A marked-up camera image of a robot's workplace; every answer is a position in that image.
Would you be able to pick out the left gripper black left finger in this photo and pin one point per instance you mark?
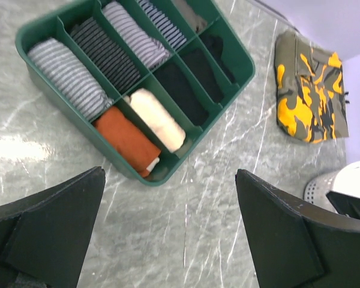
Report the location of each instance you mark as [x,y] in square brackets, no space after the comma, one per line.
[46,235]

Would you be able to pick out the black rolled sock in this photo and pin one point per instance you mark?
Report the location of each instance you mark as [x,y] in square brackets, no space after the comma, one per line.
[178,87]
[198,64]
[214,44]

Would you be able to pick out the black rolled sock left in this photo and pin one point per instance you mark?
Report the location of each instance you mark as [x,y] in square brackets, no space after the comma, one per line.
[178,87]

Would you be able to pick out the brown rolled sock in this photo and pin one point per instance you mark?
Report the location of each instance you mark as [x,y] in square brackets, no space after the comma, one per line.
[195,21]

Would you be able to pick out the grey striped rolled sock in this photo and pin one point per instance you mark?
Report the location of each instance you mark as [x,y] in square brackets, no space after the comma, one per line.
[69,75]

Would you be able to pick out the camouflage orange shorts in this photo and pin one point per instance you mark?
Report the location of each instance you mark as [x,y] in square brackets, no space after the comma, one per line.
[311,99]

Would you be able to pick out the black rolled sock middle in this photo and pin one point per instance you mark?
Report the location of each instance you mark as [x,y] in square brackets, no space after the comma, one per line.
[198,64]

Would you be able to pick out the beige rolled underwear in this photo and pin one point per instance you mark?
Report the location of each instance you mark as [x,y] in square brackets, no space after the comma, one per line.
[157,118]

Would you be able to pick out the orange underwear beige waistband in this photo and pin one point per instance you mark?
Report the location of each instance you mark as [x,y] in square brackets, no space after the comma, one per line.
[139,152]

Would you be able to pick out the white grey rolled sock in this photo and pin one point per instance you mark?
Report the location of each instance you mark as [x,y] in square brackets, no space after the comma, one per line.
[150,51]

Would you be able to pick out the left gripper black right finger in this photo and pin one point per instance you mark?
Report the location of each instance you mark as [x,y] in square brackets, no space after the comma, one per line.
[294,243]

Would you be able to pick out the white laundry basket with cloth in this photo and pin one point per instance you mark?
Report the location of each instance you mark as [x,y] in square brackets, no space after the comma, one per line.
[344,181]

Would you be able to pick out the black rolled sock right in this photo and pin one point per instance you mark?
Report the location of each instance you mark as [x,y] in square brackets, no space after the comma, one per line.
[214,44]

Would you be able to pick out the green divided organizer tray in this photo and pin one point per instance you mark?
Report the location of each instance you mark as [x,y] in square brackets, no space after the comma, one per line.
[235,56]

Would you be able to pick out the blue striped rolled sock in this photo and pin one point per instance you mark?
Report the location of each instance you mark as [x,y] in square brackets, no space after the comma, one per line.
[175,38]

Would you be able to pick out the dark grey rolled sock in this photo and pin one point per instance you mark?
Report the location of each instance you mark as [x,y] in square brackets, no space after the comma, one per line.
[111,59]

